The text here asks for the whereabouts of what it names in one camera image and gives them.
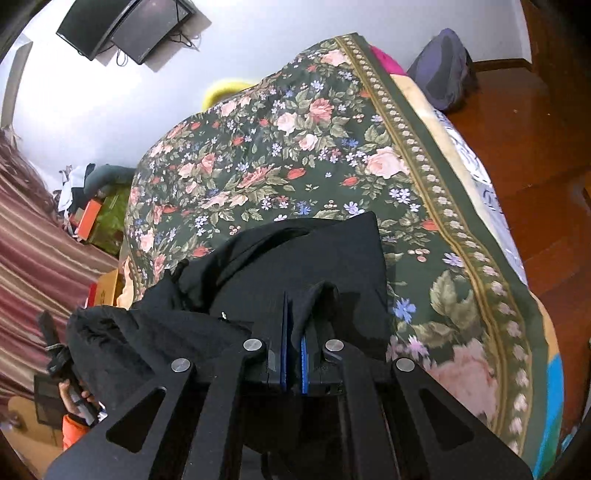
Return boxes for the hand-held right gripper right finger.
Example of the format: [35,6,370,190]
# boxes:
[300,282,534,480]

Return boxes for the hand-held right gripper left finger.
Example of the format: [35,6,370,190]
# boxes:
[44,291,290,480]

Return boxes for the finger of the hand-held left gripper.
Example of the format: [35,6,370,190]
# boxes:
[39,311,61,348]

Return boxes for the black zip hoodie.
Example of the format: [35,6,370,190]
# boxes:
[67,211,391,416]

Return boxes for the pile of clothes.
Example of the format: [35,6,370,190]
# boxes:
[53,164,98,227]

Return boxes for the person's left hand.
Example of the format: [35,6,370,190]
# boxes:
[59,378,95,416]

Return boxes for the wooden lap desk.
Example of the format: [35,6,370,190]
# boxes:
[87,268,122,309]

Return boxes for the red striped curtain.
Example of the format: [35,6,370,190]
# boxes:
[0,129,121,398]

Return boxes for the orange box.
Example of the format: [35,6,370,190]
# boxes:
[76,198,103,241]

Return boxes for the green patterned bag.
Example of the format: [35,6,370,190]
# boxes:
[88,194,131,258]

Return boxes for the grey cloth bundle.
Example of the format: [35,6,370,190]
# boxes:
[85,164,140,195]

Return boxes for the white air conditioner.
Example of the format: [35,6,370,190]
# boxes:
[0,41,34,131]

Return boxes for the yellow round object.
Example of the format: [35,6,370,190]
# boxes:
[203,78,256,110]

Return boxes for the pink cloth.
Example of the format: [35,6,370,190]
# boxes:
[368,43,408,75]

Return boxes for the purple backpack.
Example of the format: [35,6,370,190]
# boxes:
[406,28,477,112]

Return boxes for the black wall television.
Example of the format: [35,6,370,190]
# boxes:
[55,0,139,62]

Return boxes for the small black wall monitor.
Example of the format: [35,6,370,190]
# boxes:
[111,0,195,66]

